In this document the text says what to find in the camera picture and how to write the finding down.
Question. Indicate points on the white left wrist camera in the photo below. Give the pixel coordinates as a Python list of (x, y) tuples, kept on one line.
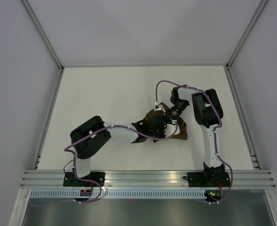
[(171, 129)]

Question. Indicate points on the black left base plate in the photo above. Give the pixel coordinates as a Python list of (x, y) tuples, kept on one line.
[(70, 180)]

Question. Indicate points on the brown cloth napkin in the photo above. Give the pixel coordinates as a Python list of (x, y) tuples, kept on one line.
[(182, 125)]

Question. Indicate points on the right aluminium frame post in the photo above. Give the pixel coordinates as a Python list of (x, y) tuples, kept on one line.
[(252, 23)]

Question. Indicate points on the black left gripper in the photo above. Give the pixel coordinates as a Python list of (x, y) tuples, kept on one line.
[(162, 128)]

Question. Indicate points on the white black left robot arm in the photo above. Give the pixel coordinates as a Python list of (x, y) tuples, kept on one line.
[(92, 135)]

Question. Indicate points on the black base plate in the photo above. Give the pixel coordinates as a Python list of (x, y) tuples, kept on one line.
[(70, 180), (199, 179)]

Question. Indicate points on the aluminium frame post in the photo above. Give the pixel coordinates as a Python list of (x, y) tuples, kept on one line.
[(252, 23), (35, 21)]

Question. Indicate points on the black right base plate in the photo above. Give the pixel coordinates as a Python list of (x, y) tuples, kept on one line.
[(199, 179)]

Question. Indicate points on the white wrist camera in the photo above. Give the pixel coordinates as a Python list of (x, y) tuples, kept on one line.
[(158, 107), (171, 129)]

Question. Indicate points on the white slotted cable duct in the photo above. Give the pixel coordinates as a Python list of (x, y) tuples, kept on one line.
[(119, 194)]

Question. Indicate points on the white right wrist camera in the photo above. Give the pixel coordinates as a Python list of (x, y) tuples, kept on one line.
[(158, 107)]

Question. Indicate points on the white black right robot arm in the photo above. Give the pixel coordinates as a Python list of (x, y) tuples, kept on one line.
[(208, 114)]

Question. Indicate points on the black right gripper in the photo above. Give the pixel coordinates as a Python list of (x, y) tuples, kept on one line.
[(167, 117)]

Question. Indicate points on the aluminium frame rail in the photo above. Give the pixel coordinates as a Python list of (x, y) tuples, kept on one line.
[(150, 179)]

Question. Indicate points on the left aluminium frame post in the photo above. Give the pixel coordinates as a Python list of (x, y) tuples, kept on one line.
[(35, 21)]

